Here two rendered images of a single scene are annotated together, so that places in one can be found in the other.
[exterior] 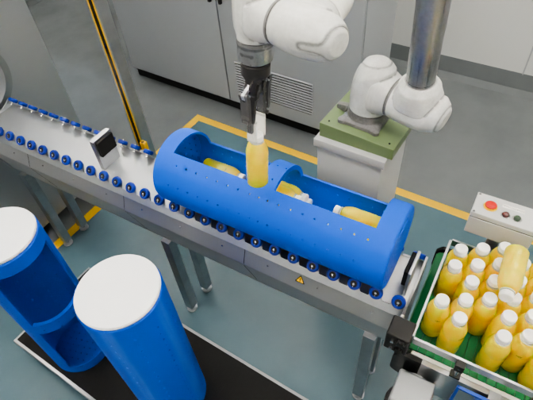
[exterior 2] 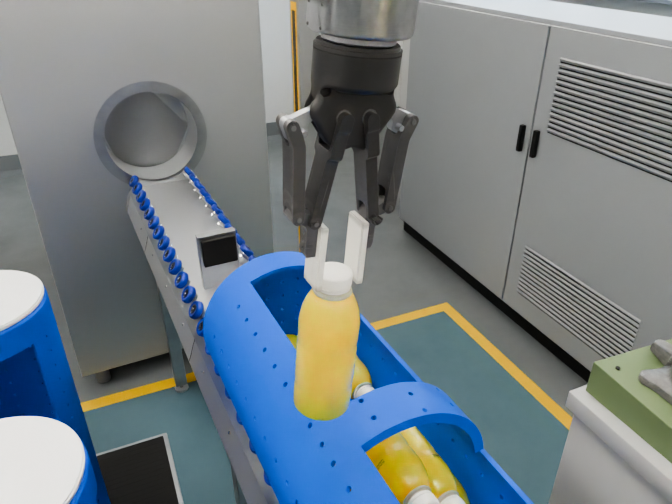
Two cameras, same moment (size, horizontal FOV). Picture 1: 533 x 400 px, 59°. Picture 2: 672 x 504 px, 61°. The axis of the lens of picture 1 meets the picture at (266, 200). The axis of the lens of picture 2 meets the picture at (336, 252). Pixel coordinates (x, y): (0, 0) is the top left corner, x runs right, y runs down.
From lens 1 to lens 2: 0.84 m
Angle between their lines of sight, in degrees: 29
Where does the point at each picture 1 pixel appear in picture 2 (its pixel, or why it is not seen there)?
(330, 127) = (614, 382)
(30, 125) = (181, 205)
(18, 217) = (23, 291)
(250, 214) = (290, 476)
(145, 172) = not seen: hidden behind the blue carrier
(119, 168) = not seen: hidden behind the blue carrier
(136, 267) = (54, 460)
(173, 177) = (224, 325)
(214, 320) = not seen: outside the picture
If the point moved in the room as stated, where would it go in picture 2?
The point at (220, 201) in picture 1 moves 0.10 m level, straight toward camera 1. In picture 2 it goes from (260, 411) to (224, 464)
